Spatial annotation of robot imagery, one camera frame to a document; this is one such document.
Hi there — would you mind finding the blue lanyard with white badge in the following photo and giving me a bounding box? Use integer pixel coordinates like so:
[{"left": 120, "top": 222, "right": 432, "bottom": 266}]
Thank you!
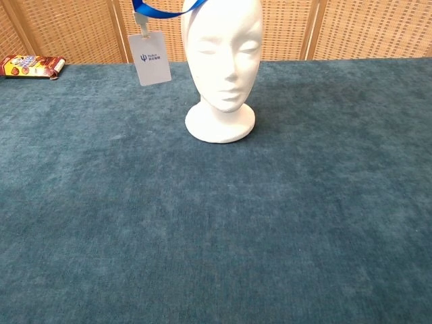
[{"left": 127, "top": 0, "right": 207, "bottom": 87}]

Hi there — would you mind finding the brown cookie box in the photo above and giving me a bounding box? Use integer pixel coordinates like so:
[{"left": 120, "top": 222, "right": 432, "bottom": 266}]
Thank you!
[{"left": 0, "top": 55, "right": 67, "bottom": 82}]

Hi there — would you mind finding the white foam mannequin head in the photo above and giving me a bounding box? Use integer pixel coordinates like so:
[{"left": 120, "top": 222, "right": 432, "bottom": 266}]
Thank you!
[{"left": 180, "top": 0, "right": 263, "bottom": 144}]

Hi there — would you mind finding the teal carpet table mat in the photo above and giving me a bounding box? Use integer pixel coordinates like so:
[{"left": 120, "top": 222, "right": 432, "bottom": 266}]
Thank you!
[{"left": 0, "top": 57, "right": 432, "bottom": 324}]

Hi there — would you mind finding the bamboo folding screen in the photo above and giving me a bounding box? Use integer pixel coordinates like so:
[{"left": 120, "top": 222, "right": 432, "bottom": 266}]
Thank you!
[{"left": 0, "top": 0, "right": 432, "bottom": 65}]

